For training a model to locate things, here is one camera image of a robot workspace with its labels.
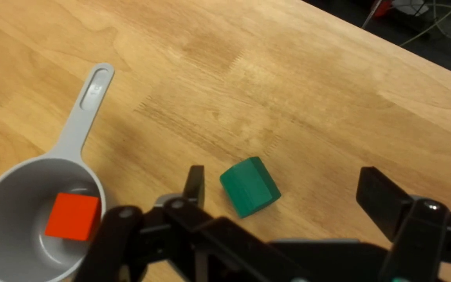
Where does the red block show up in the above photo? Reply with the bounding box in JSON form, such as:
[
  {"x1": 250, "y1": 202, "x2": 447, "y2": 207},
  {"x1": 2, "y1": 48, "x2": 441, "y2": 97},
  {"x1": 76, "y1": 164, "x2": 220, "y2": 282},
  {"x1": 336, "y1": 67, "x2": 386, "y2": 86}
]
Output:
[{"x1": 45, "y1": 191, "x2": 103, "y2": 243}]

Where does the thin green cable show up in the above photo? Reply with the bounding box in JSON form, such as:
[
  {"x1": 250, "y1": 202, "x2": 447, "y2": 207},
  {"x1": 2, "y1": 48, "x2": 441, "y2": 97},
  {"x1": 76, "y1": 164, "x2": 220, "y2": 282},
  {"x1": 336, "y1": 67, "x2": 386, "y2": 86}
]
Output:
[{"x1": 398, "y1": 0, "x2": 451, "y2": 48}]

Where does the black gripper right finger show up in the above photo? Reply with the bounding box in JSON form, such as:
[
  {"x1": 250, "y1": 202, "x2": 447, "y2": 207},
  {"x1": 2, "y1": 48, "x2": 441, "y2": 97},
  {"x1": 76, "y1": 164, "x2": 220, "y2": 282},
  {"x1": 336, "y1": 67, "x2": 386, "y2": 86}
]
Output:
[{"x1": 356, "y1": 166, "x2": 451, "y2": 282}]

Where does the grey measuring cup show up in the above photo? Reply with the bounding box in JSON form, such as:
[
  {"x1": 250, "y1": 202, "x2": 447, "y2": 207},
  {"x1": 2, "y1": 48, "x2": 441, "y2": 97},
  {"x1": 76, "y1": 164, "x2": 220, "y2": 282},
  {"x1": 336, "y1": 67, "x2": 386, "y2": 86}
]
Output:
[{"x1": 0, "y1": 61, "x2": 117, "y2": 282}]

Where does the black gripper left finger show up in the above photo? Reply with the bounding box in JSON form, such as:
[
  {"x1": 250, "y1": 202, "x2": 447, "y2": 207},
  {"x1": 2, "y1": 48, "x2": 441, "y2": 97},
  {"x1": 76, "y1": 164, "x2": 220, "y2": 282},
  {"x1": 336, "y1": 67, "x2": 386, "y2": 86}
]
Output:
[{"x1": 74, "y1": 163, "x2": 311, "y2": 282}]

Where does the green block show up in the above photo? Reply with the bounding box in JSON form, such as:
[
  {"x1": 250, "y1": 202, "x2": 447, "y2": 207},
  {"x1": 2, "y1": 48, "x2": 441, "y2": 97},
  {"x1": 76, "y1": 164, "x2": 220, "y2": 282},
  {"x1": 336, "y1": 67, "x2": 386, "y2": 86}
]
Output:
[{"x1": 218, "y1": 155, "x2": 284, "y2": 219}]

